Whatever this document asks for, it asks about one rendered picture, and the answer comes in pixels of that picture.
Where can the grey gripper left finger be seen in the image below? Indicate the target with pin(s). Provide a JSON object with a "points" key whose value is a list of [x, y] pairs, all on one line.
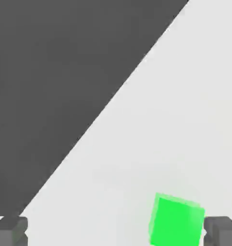
{"points": [[6, 235]]}

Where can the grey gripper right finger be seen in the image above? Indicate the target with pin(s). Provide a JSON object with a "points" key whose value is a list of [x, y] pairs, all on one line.
{"points": [[222, 233]]}

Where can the small green cube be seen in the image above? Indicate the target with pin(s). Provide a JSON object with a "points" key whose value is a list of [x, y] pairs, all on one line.
{"points": [[176, 223]]}

